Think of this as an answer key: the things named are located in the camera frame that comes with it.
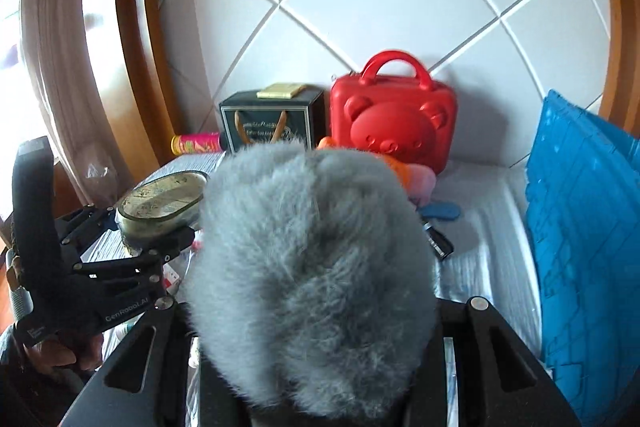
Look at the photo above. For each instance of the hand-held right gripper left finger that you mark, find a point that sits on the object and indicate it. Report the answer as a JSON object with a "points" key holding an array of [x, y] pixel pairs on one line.
{"points": [[165, 322]]}

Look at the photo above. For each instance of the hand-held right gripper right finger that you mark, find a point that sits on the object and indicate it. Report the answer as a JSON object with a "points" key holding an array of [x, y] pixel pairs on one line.
{"points": [[475, 322]]}

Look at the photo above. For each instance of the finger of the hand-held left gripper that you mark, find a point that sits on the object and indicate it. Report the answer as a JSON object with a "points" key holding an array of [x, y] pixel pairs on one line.
{"points": [[150, 257], [107, 216]]}

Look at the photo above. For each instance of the oval metal tin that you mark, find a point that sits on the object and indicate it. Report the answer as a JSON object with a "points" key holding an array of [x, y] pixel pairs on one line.
{"points": [[160, 202]]}

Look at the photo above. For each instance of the blue plastic crate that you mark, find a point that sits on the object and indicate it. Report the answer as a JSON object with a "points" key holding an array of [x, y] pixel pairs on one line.
{"points": [[585, 232]]}

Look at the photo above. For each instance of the grey furry plush toy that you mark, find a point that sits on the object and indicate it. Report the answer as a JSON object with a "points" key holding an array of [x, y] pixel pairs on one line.
{"points": [[310, 282]]}

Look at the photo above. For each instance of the person's left hand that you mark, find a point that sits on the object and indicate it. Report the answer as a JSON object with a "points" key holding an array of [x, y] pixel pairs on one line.
{"points": [[85, 349]]}

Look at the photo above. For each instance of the clear plastic wrap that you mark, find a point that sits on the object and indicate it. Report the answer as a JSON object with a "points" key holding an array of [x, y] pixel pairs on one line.
{"points": [[102, 177]]}

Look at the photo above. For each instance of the black rectangular device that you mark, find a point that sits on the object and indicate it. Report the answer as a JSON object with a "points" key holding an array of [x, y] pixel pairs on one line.
{"points": [[439, 241]]}

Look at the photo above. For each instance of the white printed paper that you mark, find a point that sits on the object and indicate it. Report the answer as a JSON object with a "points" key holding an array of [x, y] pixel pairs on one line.
{"points": [[195, 162]]}

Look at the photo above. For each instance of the white ribbed cloth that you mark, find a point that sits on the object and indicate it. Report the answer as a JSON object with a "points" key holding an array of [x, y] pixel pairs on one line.
{"points": [[490, 217]]}

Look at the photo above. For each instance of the pink yellow tube can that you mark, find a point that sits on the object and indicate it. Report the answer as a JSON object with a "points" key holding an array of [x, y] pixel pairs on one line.
{"points": [[195, 144]]}

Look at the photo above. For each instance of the small blue flat object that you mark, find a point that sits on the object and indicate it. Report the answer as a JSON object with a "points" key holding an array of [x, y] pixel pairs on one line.
{"points": [[440, 211]]}

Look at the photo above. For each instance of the orange pink plush toy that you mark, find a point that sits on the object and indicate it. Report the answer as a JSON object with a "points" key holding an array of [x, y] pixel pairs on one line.
{"points": [[420, 182]]}

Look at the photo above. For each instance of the pale sheer curtain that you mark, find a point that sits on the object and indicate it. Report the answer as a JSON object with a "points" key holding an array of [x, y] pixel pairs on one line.
{"points": [[60, 57]]}

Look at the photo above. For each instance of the dark gift box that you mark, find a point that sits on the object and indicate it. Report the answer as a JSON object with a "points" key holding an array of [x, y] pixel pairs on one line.
{"points": [[270, 122]]}

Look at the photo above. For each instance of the red bear-shaped carry case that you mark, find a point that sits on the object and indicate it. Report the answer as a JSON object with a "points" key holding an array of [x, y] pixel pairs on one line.
{"points": [[395, 127]]}

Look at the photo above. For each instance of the yellow flat packet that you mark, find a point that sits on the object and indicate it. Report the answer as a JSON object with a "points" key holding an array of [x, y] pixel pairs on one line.
{"points": [[280, 91]]}

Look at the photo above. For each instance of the wooden frame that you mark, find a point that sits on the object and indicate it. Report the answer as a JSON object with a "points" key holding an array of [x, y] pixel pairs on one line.
{"points": [[617, 57], [135, 32]]}

